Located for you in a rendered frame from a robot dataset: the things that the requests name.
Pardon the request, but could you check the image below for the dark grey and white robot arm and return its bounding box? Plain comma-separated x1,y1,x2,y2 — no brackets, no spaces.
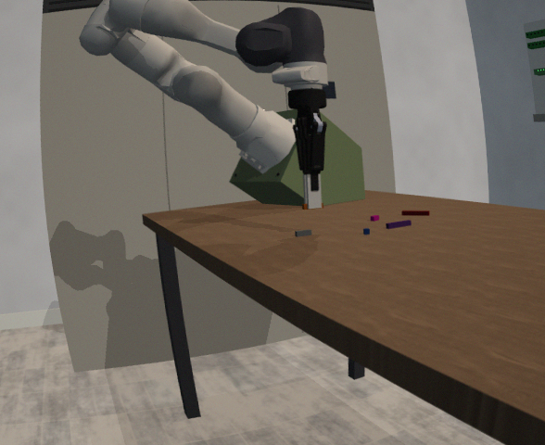
79,0,328,174

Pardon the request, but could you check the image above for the orange rod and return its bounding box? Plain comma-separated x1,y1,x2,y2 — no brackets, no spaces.
302,203,323,210

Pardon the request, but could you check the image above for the red rod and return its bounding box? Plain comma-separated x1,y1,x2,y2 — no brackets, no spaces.
402,210,429,216

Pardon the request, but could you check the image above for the grey rod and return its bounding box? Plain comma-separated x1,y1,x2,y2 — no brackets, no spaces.
295,229,311,237

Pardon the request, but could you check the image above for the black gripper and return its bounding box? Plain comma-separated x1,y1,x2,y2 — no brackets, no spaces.
288,88,327,209

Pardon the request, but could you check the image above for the purple rod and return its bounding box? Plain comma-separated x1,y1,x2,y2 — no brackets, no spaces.
386,220,412,229

